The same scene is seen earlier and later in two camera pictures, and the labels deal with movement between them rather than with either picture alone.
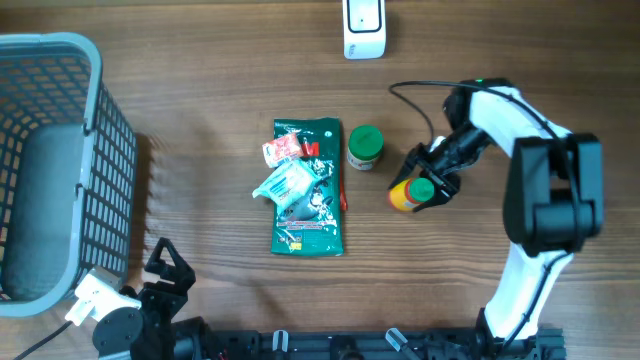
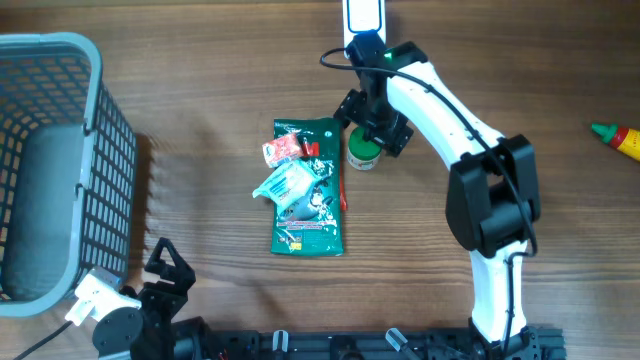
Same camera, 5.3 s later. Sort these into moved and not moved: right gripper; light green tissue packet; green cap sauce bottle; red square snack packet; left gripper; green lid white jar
Moved: green cap sauce bottle; right gripper
Not moved: light green tissue packet; green lid white jar; left gripper; red square snack packet
